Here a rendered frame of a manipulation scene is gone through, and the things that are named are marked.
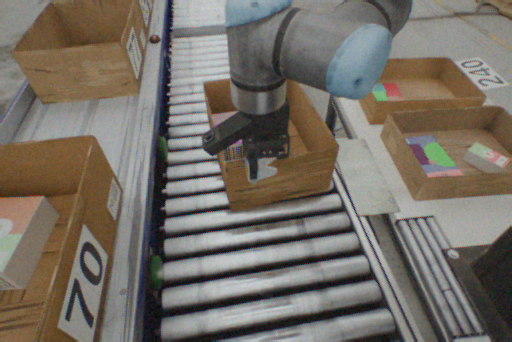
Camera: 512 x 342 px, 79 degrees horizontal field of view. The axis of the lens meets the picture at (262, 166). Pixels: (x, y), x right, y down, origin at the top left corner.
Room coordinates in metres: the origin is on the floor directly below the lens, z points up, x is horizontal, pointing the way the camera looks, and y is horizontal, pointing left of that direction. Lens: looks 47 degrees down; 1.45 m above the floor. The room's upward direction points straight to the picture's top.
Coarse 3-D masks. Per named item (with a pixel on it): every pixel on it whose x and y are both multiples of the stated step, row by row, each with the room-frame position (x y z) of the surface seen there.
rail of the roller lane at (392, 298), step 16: (336, 160) 0.69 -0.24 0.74; (336, 176) 0.62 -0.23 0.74; (336, 192) 0.58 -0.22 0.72; (352, 208) 0.51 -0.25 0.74; (352, 224) 0.46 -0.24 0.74; (368, 240) 0.41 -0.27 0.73; (368, 256) 0.36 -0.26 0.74; (384, 272) 0.32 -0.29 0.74; (384, 288) 0.28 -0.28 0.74; (384, 304) 0.26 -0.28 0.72; (400, 304) 0.25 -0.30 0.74; (400, 320) 0.21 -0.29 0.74; (400, 336) 0.19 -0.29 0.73; (416, 336) 0.18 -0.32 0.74
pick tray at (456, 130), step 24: (408, 120) 0.81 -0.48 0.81; (432, 120) 0.82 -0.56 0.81; (456, 120) 0.82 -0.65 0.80; (480, 120) 0.83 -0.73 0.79; (504, 120) 0.79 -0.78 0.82; (384, 144) 0.76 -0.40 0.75; (456, 144) 0.75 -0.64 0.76; (504, 144) 0.74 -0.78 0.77; (408, 168) 0.60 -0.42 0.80; (504, 168) 0.64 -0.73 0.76; (432, 192) 0.53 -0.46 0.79; (456, 192) 0.53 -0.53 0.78; (480, 192) 0.54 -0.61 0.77; (504, 192) 0.55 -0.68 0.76
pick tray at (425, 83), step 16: (400, 64) 1.15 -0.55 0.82; (416, 64) 1.15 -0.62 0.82; (432, 64) 1.16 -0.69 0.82; (448, 64) 1.14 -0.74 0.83; (384, 80) 1.14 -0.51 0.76; (400, 80) 1.14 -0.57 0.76; (416, 80) 1.14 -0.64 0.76; (432, 80) 1.14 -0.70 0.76; (448, 80) 1.10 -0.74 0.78; (464, 80) 1.02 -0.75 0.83; (368, 96) 0.93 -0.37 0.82; (416, 96) 1.02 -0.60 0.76; (432, 96) 1.02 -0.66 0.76; (448, 96) 1.02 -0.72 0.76; (464, 96) 0.98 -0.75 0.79; (480, 96) 0.91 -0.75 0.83; (368, 112) 0.89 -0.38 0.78; (384, 112) 0.86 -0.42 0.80
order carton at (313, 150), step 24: (216, 96) 0.87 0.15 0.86; (288, 96) 0.92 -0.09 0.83; (288, 120) 0.87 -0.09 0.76; (312, 120) 0.73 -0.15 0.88; (312, 144) 0.70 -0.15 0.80; (336, 144) 0.58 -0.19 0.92; (240, 168) 0.50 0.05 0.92; (288, 168) 0.53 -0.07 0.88; (312, 168) 0.55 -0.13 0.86; (240, 192) 0.50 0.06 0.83; (264, 192) 0.51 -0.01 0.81; (288, 192) 0.53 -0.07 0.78; (312, 192) 0.55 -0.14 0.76
